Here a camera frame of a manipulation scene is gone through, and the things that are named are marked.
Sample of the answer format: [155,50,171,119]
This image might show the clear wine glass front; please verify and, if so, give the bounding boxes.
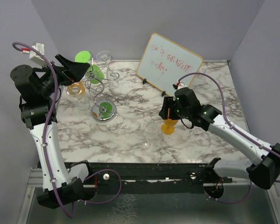
[144,121,158,147]

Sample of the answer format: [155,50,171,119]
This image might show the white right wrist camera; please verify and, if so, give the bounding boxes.
[173,82,187,90]

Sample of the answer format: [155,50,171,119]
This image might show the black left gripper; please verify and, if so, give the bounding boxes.
[39,53,90,97]

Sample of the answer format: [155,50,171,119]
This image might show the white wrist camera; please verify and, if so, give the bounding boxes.
[21,42,47,67]
[173,82,187,90]

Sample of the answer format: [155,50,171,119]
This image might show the orange plastic goblet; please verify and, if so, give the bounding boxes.
[66,82,85,97]
[161,119,178,135]

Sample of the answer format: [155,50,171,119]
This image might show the green plastic wine glass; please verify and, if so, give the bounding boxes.
[75,50,104,84]

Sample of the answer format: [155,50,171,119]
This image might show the chrome wine glass rack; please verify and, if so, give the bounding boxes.
[79,56,117,123]

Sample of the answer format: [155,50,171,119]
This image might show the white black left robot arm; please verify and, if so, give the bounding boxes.
[10,54,94,209]

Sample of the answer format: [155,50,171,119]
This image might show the yellow framed whiteboard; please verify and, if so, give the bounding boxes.
[136,33,203,96]

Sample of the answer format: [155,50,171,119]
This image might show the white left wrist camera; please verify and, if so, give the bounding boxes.
[21,42,47,67]

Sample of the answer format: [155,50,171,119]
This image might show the clear wine glass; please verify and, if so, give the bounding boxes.
[73,93,90,110]
[96,51,119,90]
[144,121,158,147]

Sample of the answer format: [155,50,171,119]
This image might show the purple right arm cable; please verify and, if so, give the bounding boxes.
[177,72,280,183]

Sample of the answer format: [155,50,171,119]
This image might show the black aluminium table frame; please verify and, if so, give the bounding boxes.
[28,161,276,196]

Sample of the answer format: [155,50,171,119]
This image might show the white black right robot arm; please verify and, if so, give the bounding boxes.
[159,87,280,189]

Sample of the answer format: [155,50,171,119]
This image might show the orange plastic goblet front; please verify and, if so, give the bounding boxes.
[161,119,178,135]

